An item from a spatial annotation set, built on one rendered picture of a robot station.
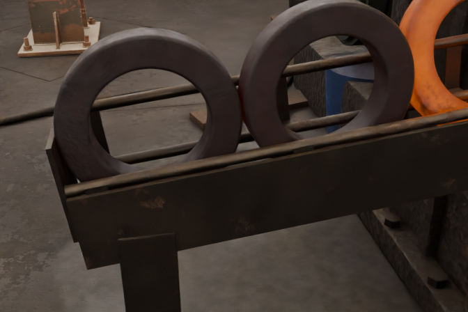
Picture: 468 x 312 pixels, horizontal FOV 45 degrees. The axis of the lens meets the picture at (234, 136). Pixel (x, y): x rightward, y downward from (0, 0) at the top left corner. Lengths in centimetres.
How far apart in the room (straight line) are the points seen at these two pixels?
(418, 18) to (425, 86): 7
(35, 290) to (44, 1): 198
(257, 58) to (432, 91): 21
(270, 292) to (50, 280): 51
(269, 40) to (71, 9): 261
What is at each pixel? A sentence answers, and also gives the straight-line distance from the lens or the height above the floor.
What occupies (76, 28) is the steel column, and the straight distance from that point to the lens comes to 314.
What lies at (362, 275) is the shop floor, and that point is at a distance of 140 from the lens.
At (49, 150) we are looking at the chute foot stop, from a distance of 55.
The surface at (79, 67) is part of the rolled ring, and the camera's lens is 54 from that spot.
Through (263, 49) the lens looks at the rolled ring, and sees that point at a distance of 54.
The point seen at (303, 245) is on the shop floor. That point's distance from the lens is 147.
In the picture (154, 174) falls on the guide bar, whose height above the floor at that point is 60.
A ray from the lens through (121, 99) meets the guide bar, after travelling 62.
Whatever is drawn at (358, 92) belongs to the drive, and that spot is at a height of 24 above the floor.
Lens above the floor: 87
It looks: 26 degrees down
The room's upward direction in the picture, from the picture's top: 1 degrees counter-clockwise
